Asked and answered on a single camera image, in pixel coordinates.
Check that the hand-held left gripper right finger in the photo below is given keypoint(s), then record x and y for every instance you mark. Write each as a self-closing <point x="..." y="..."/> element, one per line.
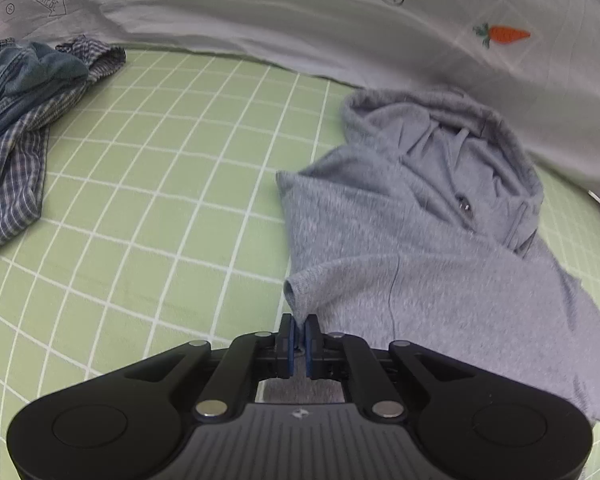
<point x="308" y="347"/>

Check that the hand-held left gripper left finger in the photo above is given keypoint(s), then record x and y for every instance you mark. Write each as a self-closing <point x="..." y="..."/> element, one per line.
<point x="291" y="346"/>

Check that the grey zip hoodie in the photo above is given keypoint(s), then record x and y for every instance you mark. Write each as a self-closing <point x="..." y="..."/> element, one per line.
<point x="405" y="240"/>

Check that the green grid mat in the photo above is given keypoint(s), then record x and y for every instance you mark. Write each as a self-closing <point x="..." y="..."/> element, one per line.
<point x="155" y="200"/>

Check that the blue plaid shirt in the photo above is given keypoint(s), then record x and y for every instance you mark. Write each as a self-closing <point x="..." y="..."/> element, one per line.
<point x="10" y="175"/>

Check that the grey carrot print sheet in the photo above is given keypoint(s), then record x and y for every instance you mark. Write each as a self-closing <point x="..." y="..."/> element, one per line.
<point x="255" y="5"/>

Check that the blue denim jeans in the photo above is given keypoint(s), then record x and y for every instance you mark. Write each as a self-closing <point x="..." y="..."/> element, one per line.
<point x="15" y="80"/>

